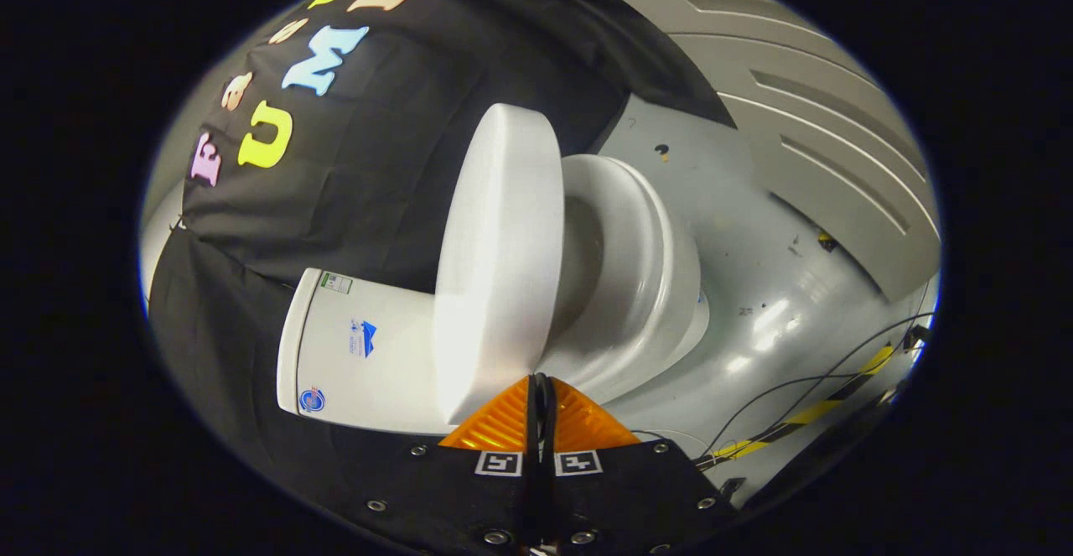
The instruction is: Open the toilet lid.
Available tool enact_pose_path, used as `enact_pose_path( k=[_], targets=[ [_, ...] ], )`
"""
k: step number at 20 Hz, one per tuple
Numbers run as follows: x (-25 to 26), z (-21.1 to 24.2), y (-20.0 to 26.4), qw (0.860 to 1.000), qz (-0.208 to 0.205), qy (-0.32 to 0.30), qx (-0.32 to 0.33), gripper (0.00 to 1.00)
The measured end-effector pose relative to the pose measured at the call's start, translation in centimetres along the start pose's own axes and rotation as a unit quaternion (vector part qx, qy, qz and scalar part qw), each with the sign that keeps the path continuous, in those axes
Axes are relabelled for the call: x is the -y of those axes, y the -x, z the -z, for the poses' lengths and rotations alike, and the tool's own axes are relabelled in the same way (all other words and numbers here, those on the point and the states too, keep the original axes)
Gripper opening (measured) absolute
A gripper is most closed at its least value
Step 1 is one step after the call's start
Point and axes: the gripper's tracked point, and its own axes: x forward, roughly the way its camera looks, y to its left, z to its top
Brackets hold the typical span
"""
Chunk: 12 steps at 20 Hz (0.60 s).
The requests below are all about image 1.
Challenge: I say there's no white toilet lid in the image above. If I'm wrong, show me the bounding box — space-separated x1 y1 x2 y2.
433 103 565 428

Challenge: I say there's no white toilet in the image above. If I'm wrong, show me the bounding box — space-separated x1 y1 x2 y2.
277 153 711 436

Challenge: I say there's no yellow black striped floor tape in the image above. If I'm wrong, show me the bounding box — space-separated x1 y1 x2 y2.
713 345 896 461

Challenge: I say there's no black backdrop cloth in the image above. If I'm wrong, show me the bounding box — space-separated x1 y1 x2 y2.
147 0 739 540

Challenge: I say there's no white slotted cabinet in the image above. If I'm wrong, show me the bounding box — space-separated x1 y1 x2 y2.
583 0 941 304

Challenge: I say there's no black floor cable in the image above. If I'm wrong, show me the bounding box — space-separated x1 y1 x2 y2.
694 313 936 466

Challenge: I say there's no white toilet seat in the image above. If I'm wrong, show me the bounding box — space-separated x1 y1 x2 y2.
557 154 703 377

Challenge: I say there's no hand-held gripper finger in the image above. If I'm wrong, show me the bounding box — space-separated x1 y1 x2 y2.
536 374 739 556
356 376 538 556

